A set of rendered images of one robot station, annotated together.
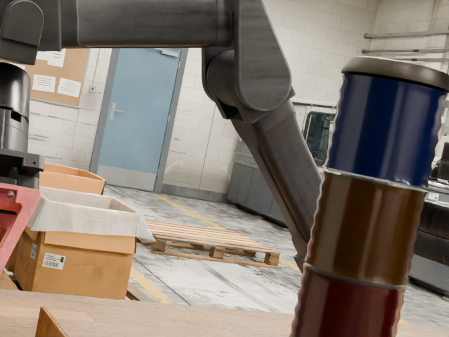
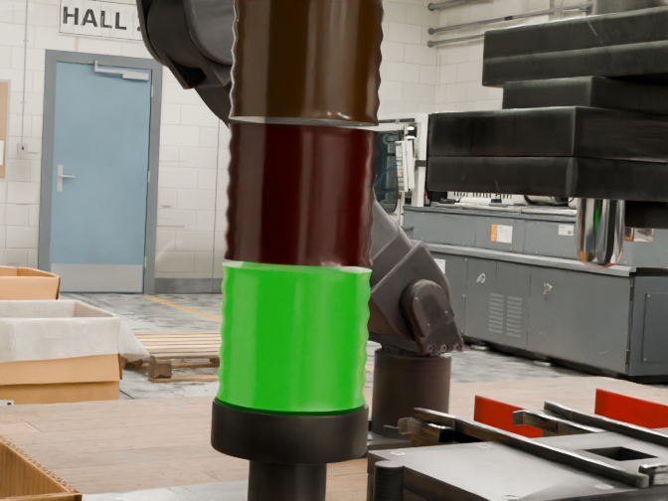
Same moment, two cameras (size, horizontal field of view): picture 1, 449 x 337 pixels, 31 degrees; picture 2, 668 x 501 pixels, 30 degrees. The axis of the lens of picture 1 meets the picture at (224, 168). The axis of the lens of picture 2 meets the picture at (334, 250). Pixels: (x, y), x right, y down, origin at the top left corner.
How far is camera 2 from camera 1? 8 cm
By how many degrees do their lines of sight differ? 4
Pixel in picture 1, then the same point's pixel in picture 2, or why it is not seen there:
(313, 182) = not seen: hidden behind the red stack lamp
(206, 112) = (205, 159)
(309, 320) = (243, 193)
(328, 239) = (250, 72)
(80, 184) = (21, 288)
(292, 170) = not seen: hidden behind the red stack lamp
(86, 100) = (16, 167)
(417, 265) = (558, 338)
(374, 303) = (327, 148)
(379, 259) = (325, 85)
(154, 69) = (115, 104)
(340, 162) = not seen: outside the picture
